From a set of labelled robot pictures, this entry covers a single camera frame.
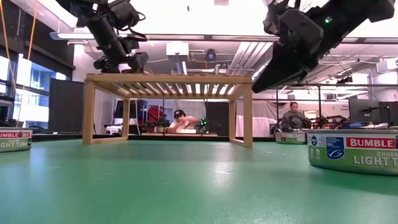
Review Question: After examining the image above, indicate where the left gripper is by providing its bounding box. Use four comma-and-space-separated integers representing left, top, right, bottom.
93, 55, 125, 75

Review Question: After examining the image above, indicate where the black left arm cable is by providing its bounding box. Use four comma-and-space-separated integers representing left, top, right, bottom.
126, 11, 150, 43

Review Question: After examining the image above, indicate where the white ceiling box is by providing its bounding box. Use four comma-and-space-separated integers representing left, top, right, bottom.
165, 42, 190, 57

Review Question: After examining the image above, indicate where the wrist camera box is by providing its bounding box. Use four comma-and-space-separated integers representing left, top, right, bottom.
126, 51, 150, 75
262, 1, 282, 35

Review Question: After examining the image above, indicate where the long ceiling light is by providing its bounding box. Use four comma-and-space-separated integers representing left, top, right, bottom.
211, 35, 277, 42
146, 34, 206, 41
49, 32, 96, 40

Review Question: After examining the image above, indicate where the yellow hanging cord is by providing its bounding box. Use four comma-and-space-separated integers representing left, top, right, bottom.
0, 0, 18, 94
27, 0, 39, 62

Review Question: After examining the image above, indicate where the black computer monitor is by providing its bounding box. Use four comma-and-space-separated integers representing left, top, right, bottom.
378, 101, 398, 127
348, 98, 381, 125

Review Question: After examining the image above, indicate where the green table mat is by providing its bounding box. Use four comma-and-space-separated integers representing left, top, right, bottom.
0, 138, 398, 224

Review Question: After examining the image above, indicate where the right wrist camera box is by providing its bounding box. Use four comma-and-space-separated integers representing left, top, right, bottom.
262, 1, 282, 35

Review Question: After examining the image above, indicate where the black room partition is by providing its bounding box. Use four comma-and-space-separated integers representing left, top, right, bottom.
49, 78, 85, 133
205, 101, 231, 136

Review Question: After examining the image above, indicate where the white hanging cloth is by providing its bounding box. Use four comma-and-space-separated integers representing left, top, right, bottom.
235, 100, 279, 138

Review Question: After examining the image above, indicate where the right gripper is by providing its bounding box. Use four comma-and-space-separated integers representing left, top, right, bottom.
252, 9, 324, 94

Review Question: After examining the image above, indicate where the black metal rig frame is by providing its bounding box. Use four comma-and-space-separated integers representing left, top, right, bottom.
30, 133, 276, 142

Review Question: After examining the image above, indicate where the person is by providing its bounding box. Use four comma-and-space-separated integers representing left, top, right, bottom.
167, 108, 200, 134
279, 101, 312, 131

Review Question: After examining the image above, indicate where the white ceiling duct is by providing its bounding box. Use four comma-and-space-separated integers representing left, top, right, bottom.
228, 42, 274, 75

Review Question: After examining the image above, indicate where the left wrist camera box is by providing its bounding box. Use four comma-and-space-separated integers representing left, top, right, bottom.
126, 51, 150, 75

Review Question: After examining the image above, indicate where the silver-lid green-label tuna can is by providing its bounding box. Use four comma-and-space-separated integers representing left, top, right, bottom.
274, 130, 308, 145
0, 126, 34, 153
307, 128, 398, 177

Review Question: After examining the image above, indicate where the wooden slatted shelf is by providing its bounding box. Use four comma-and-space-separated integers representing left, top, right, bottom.
82, 73, 253, 148

